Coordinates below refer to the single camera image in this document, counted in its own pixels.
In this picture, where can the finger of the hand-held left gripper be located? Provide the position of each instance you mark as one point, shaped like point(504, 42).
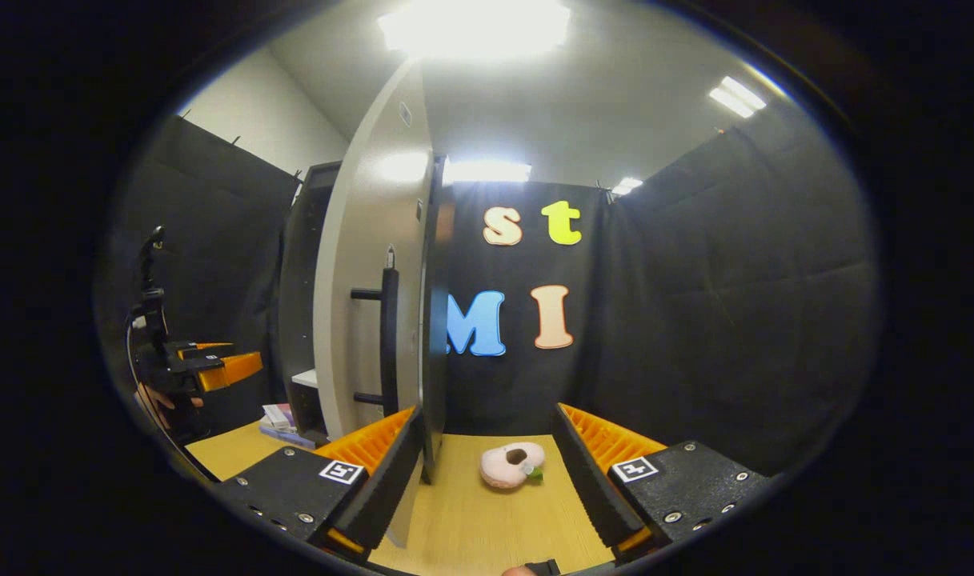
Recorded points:
point(206, 348)
point(230, 372)

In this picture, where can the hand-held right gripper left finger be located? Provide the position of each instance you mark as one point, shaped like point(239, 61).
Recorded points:
point(386, 488)

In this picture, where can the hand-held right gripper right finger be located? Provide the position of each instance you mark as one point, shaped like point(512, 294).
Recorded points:
point(587, 480)

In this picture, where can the dark grey cabinet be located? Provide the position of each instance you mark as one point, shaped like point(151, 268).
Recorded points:
point(302, 280)

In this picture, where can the grey cabinet door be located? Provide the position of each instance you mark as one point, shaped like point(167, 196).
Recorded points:
point(366, 224)

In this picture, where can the white cabinet shelf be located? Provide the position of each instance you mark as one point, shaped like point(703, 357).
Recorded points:
point(305, 378)

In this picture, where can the pink book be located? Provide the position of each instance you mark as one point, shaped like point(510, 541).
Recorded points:
point(288, 412)

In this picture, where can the pink plush toy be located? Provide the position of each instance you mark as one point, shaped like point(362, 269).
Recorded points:
point(504, 468)

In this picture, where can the blue book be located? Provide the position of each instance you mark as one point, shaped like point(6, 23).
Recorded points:
point(290, 436)

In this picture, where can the black backdrop cloth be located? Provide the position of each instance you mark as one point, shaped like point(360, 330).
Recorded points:
point(711, 304)

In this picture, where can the large ceiling light panel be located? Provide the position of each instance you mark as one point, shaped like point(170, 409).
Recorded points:
point(474, 28)

